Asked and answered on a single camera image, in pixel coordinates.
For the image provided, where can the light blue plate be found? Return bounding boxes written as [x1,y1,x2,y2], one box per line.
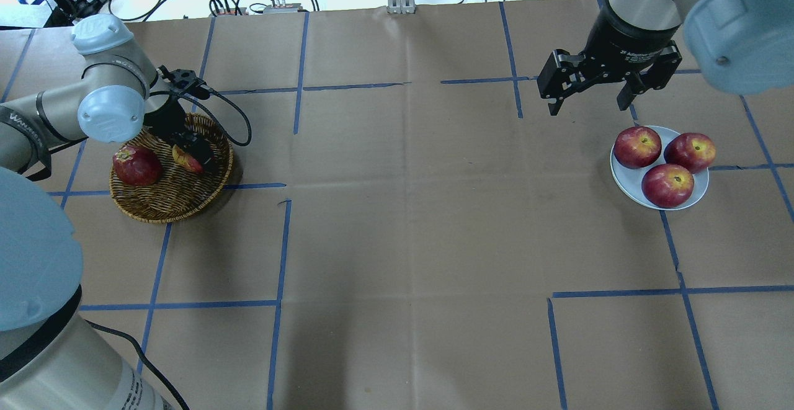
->
[610,125,716,210]

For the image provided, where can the plate apple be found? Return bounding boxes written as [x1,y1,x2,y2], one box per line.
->
[612,127,662,169]
[640,163,695,208]
[663,132,716,174]

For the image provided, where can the plate apple far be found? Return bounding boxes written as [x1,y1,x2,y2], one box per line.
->
[612,127,662,169]

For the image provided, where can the plate apple near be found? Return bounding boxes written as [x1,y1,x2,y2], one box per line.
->
[640,163,695,208]

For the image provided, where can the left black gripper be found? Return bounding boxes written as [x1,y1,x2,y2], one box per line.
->
[144,94,216,172]

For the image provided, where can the red yellow transferred apple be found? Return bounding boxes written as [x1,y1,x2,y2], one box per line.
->
[171,145,205,174]

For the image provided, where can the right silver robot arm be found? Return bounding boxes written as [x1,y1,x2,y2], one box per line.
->
[538,0,793,116]

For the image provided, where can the brown paper table cover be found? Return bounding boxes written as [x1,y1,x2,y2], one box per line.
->
[0,0,794,410]

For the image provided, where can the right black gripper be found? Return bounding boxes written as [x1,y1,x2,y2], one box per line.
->
[538,0,682,117]

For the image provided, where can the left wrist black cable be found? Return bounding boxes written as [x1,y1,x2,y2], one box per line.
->
[159,65,254,148]

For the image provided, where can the plate apple left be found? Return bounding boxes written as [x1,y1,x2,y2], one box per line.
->
[663,132,716,174]

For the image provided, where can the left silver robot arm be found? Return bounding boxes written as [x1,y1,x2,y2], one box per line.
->
[1,14,187,409]

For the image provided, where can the woven wicker basket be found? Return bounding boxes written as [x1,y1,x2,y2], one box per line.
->
[109,113,236,224]

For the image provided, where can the red apple in basket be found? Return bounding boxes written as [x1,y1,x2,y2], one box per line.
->
[112,145,164,186]

